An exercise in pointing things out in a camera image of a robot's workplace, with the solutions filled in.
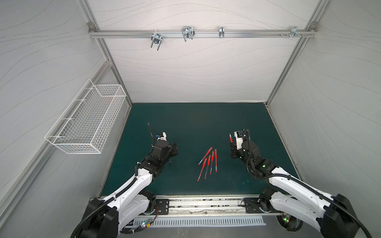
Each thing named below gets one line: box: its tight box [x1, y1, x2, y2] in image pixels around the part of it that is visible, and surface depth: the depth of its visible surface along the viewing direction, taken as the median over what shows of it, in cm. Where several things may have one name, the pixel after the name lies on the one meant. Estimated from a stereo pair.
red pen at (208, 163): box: [204, 155, 211, 180], surface depth 90 cm
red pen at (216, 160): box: [214, 148, 218, 173], surface depth 91 cm
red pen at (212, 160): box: [209, 150, 215, 175], surface depth 92 cm
